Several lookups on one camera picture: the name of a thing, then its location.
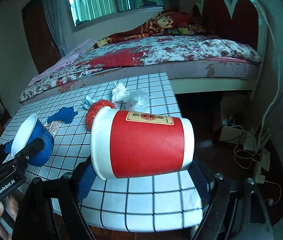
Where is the blue paper cup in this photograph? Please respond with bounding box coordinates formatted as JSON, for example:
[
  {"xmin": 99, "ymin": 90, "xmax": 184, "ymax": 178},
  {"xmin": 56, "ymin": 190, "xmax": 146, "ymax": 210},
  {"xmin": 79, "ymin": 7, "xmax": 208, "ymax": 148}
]
[{"xmin": 10, "ymin": 113, "xmax": 54, "ymax": 167}]

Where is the red paper cup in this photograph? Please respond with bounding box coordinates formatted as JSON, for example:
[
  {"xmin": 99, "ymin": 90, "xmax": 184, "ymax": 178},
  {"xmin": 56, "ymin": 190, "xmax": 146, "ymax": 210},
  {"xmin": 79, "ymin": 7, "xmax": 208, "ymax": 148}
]
[{"xmin": 90, "ymin": 106, "xmax": 195, "ymax": 180}]

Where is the blue cloth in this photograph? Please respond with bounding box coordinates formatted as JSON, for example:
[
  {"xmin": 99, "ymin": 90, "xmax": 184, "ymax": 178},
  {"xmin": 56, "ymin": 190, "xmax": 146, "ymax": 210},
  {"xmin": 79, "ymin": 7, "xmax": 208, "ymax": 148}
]
[{"xmin": 47, "ymin": 107, "xmax": 78, "ymax": 124}]

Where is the red plastic bag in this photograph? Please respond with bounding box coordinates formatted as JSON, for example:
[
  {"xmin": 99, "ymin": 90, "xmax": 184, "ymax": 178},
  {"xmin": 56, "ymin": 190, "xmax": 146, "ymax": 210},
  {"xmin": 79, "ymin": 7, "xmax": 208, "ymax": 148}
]
[{"xmin": 85, "ymin": 99, "xmax": 116, "ymax": 131}]

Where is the clear plastic bag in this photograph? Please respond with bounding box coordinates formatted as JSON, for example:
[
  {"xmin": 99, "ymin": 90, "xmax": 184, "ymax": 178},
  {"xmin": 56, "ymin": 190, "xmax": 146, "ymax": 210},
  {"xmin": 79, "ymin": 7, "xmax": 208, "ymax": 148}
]
[{"xmin": 123, "ymin": 89, "xmax": 150, "ymax": 113}]

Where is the white tissue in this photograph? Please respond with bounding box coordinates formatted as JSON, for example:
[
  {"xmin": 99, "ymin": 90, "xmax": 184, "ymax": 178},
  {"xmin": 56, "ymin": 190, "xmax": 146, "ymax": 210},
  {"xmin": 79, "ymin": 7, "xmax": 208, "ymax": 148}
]
[{"xmin": 111, "ymin": 82, "xmax": 126, "ymax": 103}]

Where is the person's left hand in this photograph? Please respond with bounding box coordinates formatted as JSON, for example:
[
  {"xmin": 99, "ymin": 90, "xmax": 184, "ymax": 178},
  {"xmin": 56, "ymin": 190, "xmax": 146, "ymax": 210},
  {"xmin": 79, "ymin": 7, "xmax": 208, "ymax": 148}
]
[{"xmin": 0, "ymin": 195, "xmax": 19, "ymax": 240}]

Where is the white grid tablecloth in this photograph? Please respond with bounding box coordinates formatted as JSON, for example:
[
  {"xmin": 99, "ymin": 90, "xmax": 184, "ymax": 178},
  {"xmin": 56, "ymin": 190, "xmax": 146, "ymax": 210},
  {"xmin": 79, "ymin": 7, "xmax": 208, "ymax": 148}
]
[{"xmin": 0, "ymin": 73, "xmax": 203, "ymax": 232}]

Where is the white power strip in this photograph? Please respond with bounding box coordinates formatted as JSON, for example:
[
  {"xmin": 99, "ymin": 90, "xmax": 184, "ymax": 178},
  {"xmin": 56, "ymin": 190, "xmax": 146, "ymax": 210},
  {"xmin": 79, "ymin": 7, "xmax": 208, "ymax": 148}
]
[{"xmin": 253, "ymin": 148, "xmax": 270, "ymax": 184}]

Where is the brown wooden door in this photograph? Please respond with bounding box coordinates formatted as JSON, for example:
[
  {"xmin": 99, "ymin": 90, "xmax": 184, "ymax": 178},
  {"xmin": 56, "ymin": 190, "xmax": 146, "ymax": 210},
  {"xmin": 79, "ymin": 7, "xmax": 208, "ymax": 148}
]
[{"xmin": 22, "ymin": 0, "xmax": 61, "ymax": 74}]

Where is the bed with floral sheet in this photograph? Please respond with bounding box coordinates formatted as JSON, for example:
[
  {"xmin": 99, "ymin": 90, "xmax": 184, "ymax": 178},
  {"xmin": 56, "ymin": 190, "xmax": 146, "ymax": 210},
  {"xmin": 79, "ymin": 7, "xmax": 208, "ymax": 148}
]
[{"xmin": 20, "ymin": 35, "xmax": 262, "ymax": 102}]

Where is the blue grey curtain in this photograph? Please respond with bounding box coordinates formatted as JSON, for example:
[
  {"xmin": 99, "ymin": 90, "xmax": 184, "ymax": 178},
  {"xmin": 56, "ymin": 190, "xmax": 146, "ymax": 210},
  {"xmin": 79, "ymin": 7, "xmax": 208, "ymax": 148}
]
[{"xmin": 42, "ymin": 0, "xmax": 68, "ymax": 57}]

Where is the red patterned blanket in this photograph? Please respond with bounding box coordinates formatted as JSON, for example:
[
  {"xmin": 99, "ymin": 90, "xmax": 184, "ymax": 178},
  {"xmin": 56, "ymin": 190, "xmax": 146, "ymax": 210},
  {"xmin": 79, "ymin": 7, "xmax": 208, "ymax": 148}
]
[{"xmin": 89, "ymin": 11, "xmax": 206, "ymax": 50}]

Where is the red heart headboard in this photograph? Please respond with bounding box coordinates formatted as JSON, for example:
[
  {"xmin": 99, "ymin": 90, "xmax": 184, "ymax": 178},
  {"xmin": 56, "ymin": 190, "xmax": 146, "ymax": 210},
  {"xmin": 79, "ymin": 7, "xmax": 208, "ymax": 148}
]
[{"xmin": 189, "ymin": 0, "xmax": 267, "ymax": 94}]

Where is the white charging cable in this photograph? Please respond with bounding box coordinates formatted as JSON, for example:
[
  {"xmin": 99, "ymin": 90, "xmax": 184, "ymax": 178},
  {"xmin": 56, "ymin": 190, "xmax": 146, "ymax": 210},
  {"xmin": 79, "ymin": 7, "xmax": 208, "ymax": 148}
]
[{"xmin": 257, "ymin": 17, "xmax": 282, "ymax": 143}]

